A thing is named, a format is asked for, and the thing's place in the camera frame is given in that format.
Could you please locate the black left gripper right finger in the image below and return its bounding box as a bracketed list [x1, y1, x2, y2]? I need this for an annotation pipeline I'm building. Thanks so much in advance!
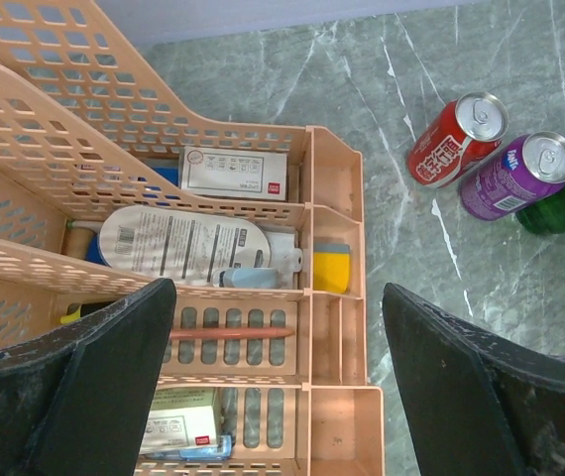
[383, 284, 565, 475]

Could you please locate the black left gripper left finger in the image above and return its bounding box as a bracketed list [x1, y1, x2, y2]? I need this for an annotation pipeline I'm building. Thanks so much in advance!
[0, 279, 176, 475]

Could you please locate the white box front slot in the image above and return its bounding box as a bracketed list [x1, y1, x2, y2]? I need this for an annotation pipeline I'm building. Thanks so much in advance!
[140, 388, 233, 462]

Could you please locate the white box slot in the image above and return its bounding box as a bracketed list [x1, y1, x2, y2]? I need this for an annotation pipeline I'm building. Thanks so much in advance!
[179, 146, 287, 201]
[140, 388, 233, 462]

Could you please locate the pink pen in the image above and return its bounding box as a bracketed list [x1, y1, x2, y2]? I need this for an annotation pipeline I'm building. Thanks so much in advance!
[169, 327, 295, 340]

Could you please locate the white oval blister pack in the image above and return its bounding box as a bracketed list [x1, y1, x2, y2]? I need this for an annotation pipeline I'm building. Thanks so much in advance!
[98, 205, 303, 289]

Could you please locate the yellow sticky note block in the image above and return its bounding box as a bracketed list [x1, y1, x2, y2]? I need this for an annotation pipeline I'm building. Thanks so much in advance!
[313, 242, 351, 294]

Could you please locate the blue small tube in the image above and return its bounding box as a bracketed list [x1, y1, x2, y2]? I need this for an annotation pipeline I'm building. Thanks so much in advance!
[212, 268, 281, 289]

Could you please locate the pink plastic file organizer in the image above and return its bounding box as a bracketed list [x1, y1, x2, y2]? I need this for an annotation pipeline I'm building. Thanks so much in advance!
[0, 1, 385, 475]

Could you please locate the purple Fanta can rear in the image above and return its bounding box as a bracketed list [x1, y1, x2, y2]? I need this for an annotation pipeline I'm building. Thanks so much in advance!
[459, 131, 565, 221]

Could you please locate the white box rear slot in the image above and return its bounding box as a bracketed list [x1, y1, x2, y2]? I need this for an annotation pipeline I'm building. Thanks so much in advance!
[179, 146, 287, 201]

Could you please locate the red cola can rear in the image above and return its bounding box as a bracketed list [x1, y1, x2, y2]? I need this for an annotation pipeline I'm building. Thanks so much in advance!
[406, 91, 509, 188]

